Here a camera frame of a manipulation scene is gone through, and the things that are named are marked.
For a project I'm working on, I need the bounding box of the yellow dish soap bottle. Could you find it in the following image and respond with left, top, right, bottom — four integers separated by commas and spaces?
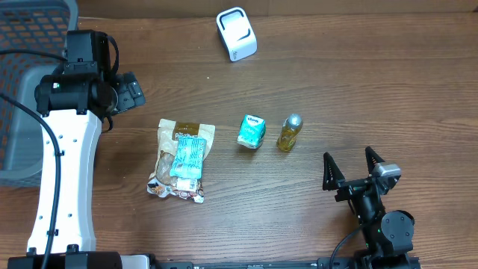
276, 114, 303, 152

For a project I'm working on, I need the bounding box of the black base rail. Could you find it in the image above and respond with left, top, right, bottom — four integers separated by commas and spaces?
150, 257, 359, 269

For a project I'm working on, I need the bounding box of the brown snack bag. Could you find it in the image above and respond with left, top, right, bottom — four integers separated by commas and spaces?
146, 119, 216, 203

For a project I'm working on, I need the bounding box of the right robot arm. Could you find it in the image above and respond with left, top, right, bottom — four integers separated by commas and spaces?
323, 146, 420, 268

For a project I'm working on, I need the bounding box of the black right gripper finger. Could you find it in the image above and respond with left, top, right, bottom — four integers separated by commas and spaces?
365, 146, 385, 173
323, 152, 345, 191

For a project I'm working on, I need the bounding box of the teal wafer packet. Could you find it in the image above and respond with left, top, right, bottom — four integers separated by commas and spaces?
170, 136, 207, 179

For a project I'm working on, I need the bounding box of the white barcode scanner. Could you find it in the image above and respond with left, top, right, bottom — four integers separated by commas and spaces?
216, 7, 258, 62

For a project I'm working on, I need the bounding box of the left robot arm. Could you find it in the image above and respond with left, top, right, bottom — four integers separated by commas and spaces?
7, 30, 156, 268

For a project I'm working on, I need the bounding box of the grey plastic shopping basket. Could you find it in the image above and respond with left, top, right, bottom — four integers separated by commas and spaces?
0, 0, 80, 188

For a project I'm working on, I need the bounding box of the teal tissue pack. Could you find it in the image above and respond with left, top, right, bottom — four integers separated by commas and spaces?
237, 114, 266, 149

